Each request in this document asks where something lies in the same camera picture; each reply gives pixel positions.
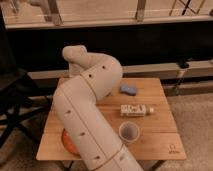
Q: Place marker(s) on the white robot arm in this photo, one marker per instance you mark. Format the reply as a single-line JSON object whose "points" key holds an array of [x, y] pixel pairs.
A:
{"points": [[75, 103]]}

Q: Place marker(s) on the orange bowl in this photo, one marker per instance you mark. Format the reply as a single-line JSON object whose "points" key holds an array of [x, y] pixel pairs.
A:
{"points": [[68, 144]]}

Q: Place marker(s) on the blue sponge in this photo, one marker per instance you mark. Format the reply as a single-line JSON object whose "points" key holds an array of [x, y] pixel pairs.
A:
{"points": [[128, 90]]}

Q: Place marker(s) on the black folding chair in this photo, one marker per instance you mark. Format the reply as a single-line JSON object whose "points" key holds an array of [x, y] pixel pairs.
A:
{"points": [[15, 88]]}

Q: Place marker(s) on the wooden folding table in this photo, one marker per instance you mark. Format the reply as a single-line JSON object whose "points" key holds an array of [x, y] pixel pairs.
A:
{"points": [[159, 139]]}

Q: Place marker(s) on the small white labelled bottle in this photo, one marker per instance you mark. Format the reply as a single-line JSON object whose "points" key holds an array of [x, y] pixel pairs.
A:
{"points": [[135, 110]]}

